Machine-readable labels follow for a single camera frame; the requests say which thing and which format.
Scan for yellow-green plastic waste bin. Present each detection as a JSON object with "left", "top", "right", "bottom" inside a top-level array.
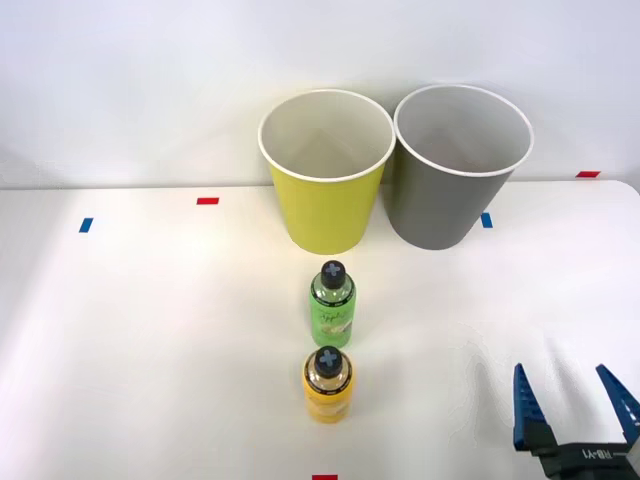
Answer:
[{"left": 257, "top": 88, "right": 398, "bottom": 255}]

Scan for yellow plastic bottle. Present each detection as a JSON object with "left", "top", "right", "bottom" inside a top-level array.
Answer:
[{"left": 300, "top": 344, "right": 357, "bottom": 426}]

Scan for grey plastic waste bin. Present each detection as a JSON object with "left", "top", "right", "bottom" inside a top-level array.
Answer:
[{"left": 384, "top": 83, "right": 535, "bottom": 251}]

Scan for green plastic bottle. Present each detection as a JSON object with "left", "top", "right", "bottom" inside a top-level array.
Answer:
[{"left": 308, "top": 259, "right": 359, "bottom": 350}]

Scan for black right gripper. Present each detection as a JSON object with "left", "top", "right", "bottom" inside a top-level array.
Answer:
[{"left": 512, "top": 362, "right": 640, "bottom": 480}]

